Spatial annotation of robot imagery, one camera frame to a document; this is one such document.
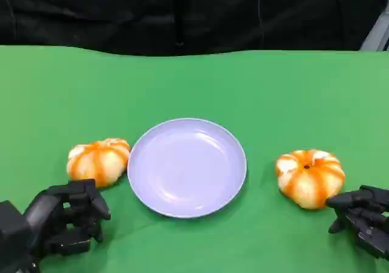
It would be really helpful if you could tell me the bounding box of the orange and white bread roll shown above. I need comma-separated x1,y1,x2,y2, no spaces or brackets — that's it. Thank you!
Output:
275,148,346,210
66,138,131,189

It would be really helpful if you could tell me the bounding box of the black backdrop curtain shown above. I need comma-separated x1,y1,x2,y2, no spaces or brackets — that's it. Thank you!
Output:
0,0,389,57

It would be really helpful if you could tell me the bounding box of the thin black hanging cable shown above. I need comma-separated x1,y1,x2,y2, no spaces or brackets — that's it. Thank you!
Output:
257,0,264,49

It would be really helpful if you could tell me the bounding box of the green table cloth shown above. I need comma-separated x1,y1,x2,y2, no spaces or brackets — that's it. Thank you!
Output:
0,44,389,273

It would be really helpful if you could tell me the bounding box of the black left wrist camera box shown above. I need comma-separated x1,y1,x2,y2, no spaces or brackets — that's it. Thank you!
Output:
0,200,41,273

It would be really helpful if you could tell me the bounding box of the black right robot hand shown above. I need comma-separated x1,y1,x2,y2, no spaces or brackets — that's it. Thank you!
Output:
325,185,389,260

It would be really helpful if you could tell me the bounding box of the lilac plate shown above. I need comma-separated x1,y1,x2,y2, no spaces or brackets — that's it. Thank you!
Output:
126,117,247,219

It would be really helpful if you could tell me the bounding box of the grey metal frame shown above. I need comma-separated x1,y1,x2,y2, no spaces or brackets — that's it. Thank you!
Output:
360,4,389,52

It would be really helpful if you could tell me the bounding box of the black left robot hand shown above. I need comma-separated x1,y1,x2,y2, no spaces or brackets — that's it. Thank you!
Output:
23,178,112,260

